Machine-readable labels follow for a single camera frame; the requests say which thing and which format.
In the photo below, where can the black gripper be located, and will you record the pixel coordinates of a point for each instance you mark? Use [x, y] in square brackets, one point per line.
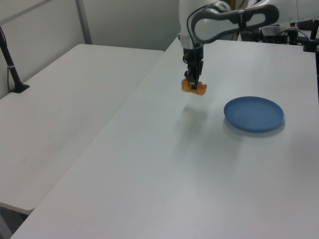
[193, 56]

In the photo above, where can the orange toy bread loaf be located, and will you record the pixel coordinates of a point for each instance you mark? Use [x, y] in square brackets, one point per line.
[200, 89]

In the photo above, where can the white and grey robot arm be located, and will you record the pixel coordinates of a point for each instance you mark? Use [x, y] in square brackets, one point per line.
[211, 27]

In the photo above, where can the blue round plate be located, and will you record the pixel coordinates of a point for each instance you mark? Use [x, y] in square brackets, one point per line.
[254, 114]

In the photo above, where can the black electronics equipment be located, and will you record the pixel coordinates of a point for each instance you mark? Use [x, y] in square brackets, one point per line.
[276, 36]

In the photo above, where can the white side table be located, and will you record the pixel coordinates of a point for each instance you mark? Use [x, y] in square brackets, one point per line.
[62, 112]

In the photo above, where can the grey metal partition post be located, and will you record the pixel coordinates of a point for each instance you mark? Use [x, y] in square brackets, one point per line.
[84, 22]

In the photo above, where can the black clamp mount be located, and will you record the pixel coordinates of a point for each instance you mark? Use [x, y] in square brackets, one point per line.
[311, 41]

